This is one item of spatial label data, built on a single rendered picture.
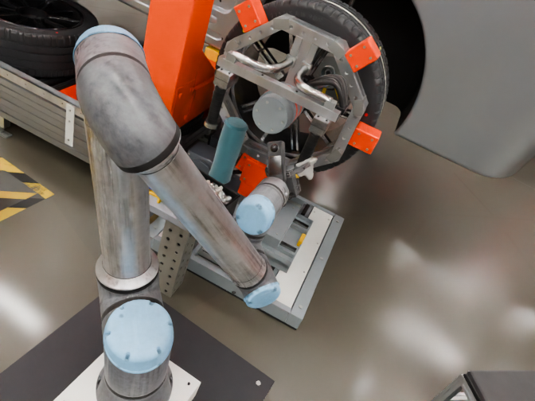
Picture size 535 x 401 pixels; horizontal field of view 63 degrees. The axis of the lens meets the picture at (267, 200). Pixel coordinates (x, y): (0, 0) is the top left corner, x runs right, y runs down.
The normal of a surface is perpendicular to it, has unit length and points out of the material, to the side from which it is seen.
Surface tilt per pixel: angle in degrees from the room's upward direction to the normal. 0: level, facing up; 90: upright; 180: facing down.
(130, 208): 87
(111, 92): 46
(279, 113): 90
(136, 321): 7
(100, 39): 22
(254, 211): 82
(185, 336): 0
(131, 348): 6
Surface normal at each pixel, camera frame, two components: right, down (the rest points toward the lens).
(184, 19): -0.36, 0.48
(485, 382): 0.31, -0.75
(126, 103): 0.31, -0.04
